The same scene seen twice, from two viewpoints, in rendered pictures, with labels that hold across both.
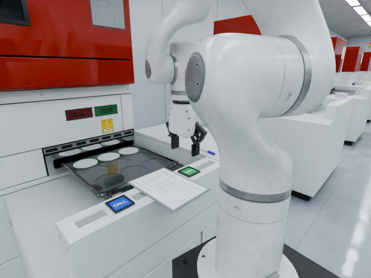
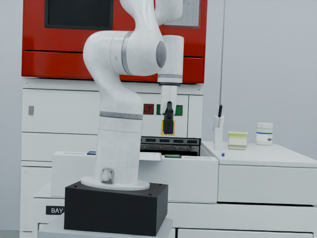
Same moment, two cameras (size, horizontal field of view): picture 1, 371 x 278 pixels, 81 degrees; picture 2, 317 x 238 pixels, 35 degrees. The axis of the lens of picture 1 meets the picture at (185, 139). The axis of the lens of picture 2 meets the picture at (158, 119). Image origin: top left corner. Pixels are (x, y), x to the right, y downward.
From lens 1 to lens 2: 1.30 m
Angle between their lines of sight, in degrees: 46
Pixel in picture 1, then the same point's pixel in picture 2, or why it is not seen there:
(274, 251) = (109, 151)
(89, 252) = (61, 168)
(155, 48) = not seen: hidden behind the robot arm
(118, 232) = (83, 167)
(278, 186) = (109, 107)
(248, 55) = (95, 39)
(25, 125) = (94, 110)
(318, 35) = (137, 29)
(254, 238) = (99, 139)
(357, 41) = not seen: outside the picture
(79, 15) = not seen: hidden behind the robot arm
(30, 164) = (89, 147)
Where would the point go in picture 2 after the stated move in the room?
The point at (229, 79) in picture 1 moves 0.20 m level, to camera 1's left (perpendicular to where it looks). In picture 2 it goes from (86, 49) to (45, 52)
